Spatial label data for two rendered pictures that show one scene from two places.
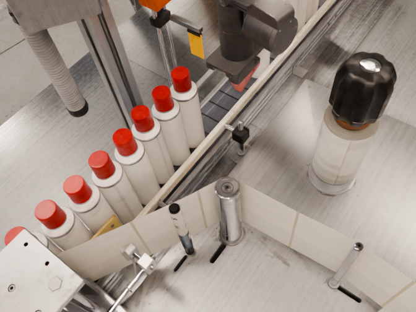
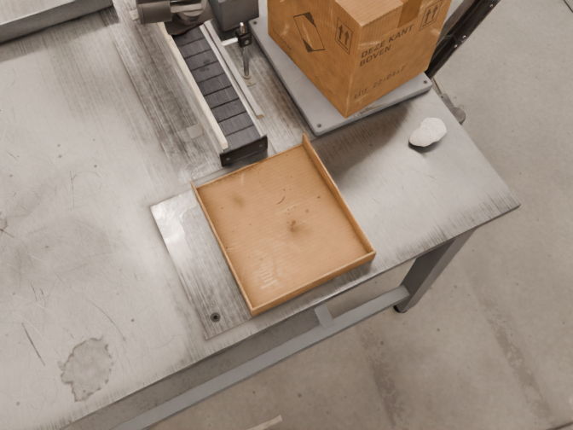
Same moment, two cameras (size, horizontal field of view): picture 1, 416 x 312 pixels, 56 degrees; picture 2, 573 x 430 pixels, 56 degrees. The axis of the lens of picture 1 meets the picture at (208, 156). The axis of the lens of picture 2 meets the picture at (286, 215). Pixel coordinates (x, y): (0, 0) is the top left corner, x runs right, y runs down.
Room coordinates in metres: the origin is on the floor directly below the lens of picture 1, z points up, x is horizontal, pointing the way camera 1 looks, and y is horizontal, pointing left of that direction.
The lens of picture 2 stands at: (1.36, -1.11, 1.81)
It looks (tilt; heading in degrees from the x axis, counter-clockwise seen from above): 64 degrees down; 108
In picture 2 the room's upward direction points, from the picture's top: 1 degrees clockwise
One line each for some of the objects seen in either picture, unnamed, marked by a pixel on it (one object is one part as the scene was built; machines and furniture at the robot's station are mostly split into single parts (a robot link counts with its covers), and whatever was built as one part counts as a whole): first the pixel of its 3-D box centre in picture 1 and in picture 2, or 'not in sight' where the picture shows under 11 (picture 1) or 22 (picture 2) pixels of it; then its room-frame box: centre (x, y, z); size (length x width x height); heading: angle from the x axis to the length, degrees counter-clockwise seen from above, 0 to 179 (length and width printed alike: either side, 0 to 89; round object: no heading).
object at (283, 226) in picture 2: not in sight; (280, 218); (1.21, -0.68, 0.85); 0.30 x 0.26 x 0.04; 135
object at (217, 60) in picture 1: (236, 41); not in sight; (0.51, -0.08, 1.12); 0.10 x 0.07 x 0.07; 135
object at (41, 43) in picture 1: (54, 65); not in sight; (0.46, 0.20, 1.18); 0.04 x 0.04 x 0.21
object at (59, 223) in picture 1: (72, 235); not in sight; (0.27, 0.24, 0.98); 0.05 x 0.05 x 0.20
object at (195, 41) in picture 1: (195, 43); not in sight; (0.55, -0.01, 1.09); 0.03 x 0.01 x 0.06; 45
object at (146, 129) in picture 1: (152, 147); not in sight; (0.42, 0.10, 0.98); 0.05 x 0.05 x 0.20
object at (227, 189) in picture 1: (229, 213); not in sight; (0.27, -0.02, 0.97); 0.05 x 0.05 x 0.19
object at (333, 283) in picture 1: (344, 267); not in sight; (0.16, -0.18, 0.97); 0.02 x 0.02 x 0.19
